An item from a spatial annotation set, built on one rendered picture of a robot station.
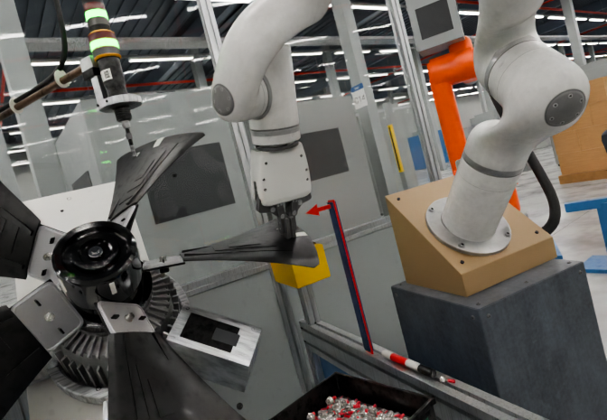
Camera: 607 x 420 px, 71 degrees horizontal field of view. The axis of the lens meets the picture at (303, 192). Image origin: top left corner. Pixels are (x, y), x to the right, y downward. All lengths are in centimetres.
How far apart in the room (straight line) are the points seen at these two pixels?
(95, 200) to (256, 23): 71
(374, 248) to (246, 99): 125
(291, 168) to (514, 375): 59
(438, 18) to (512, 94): 381
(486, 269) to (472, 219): 11
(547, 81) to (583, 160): 779
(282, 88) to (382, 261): 123
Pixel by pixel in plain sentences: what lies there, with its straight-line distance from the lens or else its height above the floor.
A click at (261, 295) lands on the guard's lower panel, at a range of 159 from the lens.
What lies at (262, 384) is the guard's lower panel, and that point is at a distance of 167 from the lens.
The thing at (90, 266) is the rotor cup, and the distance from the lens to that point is 71.
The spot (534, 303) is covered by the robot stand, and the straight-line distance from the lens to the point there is 99.
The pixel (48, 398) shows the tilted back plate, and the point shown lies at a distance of 95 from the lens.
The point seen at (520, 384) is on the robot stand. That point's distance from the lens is 100.
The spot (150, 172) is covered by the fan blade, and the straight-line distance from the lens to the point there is 88.
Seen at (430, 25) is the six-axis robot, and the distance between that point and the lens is 459.
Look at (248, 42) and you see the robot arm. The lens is 62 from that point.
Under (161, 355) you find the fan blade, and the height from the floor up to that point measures 105.
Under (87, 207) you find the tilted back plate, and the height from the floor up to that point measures 131.
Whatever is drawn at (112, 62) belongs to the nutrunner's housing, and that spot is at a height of 152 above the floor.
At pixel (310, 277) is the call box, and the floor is 100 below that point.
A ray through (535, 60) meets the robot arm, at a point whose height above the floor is 134.
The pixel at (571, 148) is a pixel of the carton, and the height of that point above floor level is 57.
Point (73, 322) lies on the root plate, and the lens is 77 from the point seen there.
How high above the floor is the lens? 125
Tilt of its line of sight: 2 degrees down
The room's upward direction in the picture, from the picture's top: 14 degrees counter-clockwise
